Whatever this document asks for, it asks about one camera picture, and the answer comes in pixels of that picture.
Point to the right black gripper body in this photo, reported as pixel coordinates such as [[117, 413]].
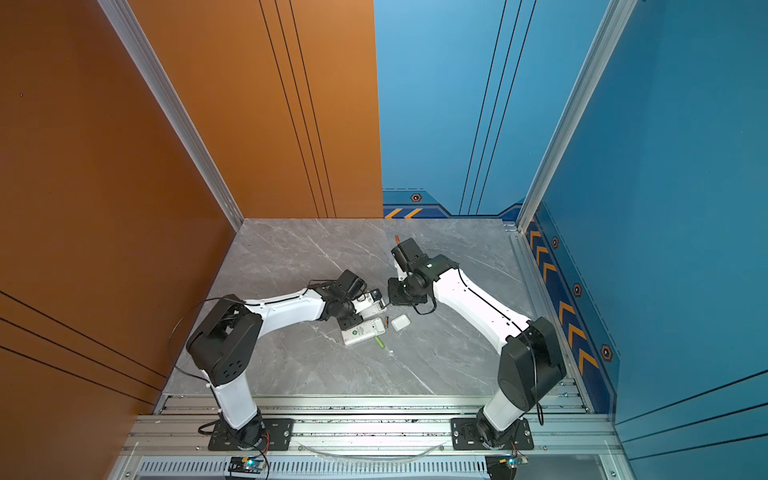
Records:
[[403, 292]]

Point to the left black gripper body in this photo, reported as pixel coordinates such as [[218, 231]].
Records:
[[350, 318]]

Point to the white battery cover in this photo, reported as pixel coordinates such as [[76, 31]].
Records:
[[400, 323]]

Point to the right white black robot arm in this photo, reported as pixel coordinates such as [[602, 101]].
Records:
[[531, 363]]

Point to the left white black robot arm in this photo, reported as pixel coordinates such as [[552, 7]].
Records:
[[222, 345]]

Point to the left green circuit board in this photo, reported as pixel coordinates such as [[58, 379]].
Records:
[[248, 467]]

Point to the right small circuit board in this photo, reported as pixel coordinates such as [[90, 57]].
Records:
[[514, 460]]

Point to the aluminium front rail frame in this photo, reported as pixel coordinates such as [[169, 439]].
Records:
[[380, 437]]

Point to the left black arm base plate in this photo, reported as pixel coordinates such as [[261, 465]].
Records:
[[277, 433]]

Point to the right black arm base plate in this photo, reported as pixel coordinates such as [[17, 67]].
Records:
[[465, 433]]

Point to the right aluminium corner post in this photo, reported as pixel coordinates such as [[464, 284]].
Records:
[[606, 39]]

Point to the aluminium corner post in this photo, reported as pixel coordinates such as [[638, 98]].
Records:
[[606, 39], [126, 25]]

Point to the left aluminium corner post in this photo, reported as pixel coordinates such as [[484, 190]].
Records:
[[126, 25]]

